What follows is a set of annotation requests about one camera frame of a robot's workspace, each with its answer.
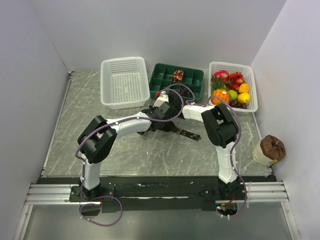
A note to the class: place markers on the brown paper bag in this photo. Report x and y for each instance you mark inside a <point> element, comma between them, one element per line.
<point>269,151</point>

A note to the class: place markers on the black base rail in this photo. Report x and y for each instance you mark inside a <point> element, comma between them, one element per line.
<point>147,193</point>

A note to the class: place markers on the black gold floral tie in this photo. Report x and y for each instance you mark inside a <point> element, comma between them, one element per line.
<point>185,133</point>

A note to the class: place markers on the pink dragon fruit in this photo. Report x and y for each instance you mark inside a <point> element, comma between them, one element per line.
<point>223,75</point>

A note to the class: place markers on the white empty plastic basket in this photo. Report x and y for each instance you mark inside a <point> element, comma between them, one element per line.
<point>124,83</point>

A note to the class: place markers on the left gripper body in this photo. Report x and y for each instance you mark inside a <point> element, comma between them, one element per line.
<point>153,109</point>

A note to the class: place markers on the yellow lemon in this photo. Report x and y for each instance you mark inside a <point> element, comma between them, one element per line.
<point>244,98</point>

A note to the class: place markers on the orange pineapple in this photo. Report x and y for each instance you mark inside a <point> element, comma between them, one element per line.
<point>219,89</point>

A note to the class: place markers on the dark striped rolled tie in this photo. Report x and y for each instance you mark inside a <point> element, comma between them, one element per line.
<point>185,92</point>

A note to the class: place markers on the red floral rolled tie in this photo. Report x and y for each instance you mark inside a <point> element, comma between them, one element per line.
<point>178,76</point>

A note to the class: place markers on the green divided organizer tray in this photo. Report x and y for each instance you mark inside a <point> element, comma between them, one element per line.
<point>162,77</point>

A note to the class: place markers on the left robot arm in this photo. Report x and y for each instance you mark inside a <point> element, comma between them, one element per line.
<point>96,141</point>

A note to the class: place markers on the red strawberries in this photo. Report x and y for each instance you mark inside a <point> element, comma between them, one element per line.
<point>236,79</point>

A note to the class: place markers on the orange fruit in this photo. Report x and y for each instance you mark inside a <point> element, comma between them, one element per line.
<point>244,88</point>

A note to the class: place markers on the white fruit basket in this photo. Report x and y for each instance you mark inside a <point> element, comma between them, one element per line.
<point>248,74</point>

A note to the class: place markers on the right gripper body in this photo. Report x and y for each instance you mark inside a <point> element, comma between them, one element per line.
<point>173,115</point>

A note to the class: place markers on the green apple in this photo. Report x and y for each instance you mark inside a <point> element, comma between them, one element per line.
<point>233,95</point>

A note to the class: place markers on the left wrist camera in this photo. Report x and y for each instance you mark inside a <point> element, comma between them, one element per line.
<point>161,97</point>

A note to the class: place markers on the dark grapes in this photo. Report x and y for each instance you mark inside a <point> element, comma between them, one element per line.
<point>236,104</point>

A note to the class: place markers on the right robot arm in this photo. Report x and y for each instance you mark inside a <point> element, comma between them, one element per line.
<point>223,131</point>

